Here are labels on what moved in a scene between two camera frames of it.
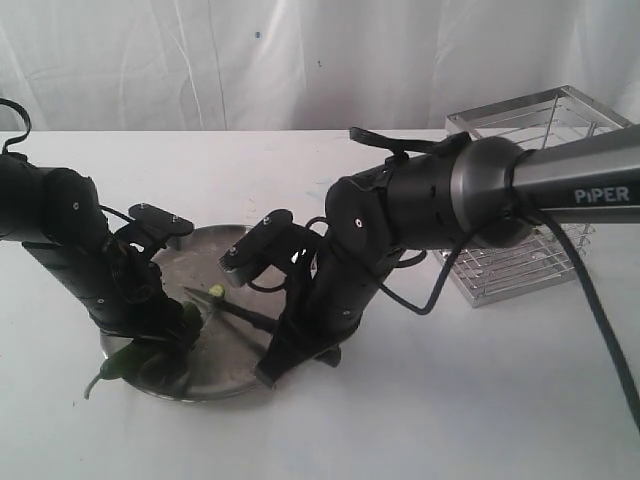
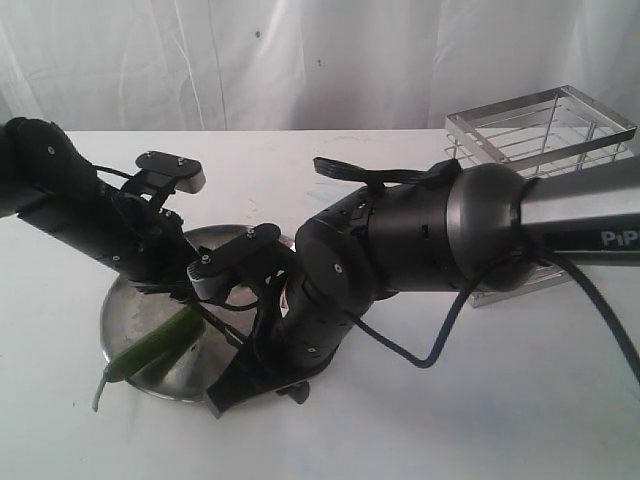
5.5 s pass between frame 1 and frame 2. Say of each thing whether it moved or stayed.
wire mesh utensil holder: stayed
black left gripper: moved
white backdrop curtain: stayed
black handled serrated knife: moved
